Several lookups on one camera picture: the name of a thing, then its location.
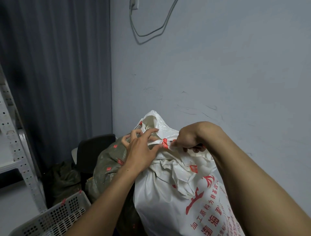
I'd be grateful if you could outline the person's right hand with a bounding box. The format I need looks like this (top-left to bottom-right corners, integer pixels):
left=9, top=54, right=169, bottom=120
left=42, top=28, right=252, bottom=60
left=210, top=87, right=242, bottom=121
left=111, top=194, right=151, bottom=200
left=171, top=122, right=219, bottom=153

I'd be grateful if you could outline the person's left hand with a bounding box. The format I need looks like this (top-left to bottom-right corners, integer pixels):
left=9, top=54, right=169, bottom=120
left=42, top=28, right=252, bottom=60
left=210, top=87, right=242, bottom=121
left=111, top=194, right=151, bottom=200
left=121, top=128, right=162, bottom=175

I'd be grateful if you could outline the white red-printed plastic bag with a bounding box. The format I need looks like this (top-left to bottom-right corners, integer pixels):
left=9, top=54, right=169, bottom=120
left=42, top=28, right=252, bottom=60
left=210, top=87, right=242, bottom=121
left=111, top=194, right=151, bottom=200
left=133, top=110, right=246, bottom=236

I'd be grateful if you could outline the person's left forearm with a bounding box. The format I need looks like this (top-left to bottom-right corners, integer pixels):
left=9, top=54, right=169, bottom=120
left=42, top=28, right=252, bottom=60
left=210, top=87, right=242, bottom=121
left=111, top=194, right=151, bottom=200
left=64, top=167, right=147, bottom=236

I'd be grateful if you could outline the person's right forearm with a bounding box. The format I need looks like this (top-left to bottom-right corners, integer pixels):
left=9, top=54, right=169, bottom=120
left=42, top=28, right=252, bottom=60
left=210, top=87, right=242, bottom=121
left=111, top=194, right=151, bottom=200
left=204, top=124, right=311, bottom=236

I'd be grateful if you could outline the black chair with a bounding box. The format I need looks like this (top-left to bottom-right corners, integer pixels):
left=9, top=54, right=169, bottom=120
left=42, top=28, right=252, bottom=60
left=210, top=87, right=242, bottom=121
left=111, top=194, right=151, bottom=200
left=71, top=133, right=116, bottom=193

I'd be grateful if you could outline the olive green woven sack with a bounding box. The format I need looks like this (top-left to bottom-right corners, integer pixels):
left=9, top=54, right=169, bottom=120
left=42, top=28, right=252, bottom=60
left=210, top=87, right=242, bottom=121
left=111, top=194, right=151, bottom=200
left=87, top=136, right=142, bottom=236

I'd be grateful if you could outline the dark green bag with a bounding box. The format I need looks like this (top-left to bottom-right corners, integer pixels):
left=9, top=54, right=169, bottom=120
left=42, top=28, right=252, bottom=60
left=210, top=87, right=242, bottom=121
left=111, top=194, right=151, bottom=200
left=45, top=161, right=82, bottom=207

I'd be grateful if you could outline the dark grey curtain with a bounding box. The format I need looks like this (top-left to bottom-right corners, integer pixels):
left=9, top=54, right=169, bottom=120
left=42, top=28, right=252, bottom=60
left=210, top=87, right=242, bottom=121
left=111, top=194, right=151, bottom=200
left=0, top=0, right=113, bottom=172

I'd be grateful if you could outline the white perforated plastic basket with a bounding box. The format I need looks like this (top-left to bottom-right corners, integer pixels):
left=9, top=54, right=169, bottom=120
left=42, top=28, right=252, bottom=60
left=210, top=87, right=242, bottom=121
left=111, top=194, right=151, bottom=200
left=8, top=190, right=92, bottom=236

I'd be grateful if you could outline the white metal shelf rack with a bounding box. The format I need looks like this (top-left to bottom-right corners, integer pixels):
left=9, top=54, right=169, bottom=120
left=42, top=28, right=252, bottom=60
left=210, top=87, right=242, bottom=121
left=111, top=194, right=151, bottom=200
left=0, top=64, right=48, bottom=215

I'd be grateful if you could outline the white wall cable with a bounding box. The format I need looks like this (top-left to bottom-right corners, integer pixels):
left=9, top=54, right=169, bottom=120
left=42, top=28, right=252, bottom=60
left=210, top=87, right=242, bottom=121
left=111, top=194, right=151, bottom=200
left=129, top=0, right=179, bottom=38

